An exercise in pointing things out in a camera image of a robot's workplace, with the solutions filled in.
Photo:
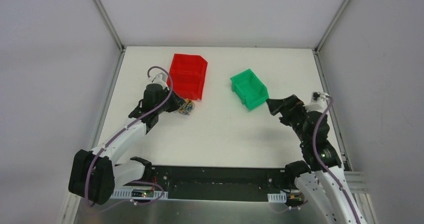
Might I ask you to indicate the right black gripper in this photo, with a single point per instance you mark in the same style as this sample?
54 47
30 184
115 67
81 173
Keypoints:
286 107

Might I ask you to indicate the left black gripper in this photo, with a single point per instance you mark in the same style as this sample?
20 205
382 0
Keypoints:
177 103

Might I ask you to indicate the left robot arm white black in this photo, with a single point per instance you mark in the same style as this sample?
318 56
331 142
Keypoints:
95 174

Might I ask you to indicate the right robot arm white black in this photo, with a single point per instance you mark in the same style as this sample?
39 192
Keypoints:
320 175

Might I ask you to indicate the green plastic bin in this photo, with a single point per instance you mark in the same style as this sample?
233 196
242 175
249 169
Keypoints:
249 89

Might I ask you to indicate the red plastic bin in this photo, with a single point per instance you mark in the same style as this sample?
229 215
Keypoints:
188 73

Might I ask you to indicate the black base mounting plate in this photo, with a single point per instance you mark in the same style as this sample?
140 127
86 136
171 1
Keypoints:
219 183

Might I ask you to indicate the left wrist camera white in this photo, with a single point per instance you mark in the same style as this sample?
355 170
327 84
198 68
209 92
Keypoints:
160 79

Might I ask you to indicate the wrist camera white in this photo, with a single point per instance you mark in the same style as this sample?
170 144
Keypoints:
160 79
319 101

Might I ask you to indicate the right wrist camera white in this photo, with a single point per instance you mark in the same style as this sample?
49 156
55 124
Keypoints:
319 101

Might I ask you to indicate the right white cable duct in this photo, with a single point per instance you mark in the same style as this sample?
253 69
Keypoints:
277 198

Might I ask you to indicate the white cable duct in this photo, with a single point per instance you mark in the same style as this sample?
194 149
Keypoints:
138 194
277 198

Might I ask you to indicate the left white cable duct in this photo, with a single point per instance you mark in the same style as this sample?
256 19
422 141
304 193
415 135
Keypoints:
138 194

